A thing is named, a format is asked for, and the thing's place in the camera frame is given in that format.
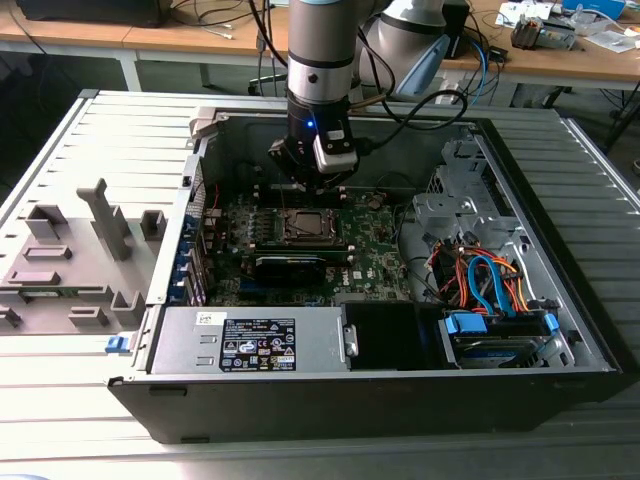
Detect black graphics card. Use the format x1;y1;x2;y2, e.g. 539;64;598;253
239;252;329;289

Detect black open pc case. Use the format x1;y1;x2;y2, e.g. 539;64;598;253
107;102;626;446

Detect dark camera cable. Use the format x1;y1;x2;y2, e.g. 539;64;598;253
359;88;470;151

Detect wooden desk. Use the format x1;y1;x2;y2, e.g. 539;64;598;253
0;0;291;94
442;0;640;109

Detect grey parts rack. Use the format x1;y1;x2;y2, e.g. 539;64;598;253
0;177;169;336

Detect silver cpu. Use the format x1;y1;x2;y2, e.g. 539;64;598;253
294;212;331;236

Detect tall black box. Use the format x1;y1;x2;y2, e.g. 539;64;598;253
442;0;472;60

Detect clear plastic bag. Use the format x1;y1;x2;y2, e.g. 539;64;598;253
582;19;640;54

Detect blue flat data cable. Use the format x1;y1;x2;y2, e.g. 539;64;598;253
467;254;519;316

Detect green motherboard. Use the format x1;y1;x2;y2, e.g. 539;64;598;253
199;187;416;309

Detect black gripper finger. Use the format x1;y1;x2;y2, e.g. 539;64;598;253
269;137;326;196
319;163;362;196

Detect wide black device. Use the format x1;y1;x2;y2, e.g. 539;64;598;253
17;0;166;29

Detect cpu cooler heatsink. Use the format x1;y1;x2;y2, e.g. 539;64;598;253
509;13;546;50

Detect white power strip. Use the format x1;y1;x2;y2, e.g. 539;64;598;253
434;79;459;105

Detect thin black wire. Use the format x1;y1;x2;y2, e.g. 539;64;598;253
375;172;419;197

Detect metal drive cage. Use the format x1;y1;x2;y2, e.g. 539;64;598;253
412;137;526;251

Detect blue cardboard box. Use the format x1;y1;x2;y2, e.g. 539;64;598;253
562;0;627;20

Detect cpu socket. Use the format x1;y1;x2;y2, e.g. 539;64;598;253
279;204;349;247

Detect blue hanging cable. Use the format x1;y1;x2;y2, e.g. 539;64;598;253
469;37;496;99

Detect grey power supply unit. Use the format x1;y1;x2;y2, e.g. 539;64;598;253
149;305;359;375

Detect blue disk carrier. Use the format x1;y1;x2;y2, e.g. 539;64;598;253
439;309;561;369

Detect metal socket cover frame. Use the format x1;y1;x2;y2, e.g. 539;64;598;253
285;207;346;245

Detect red and orange wire bundle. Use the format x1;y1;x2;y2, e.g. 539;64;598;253
428;242;474;307

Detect black usb cable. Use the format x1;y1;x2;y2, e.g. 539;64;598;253
249;0;291;96

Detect hard disk with blue label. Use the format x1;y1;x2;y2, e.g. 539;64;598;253
457;339;544;367

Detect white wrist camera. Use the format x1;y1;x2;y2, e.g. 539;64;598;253
312;127;360;175

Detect white papers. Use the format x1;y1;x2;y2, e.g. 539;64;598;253
494;2;556;26

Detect grey metal drive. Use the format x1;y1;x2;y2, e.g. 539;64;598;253
542;18;577;51

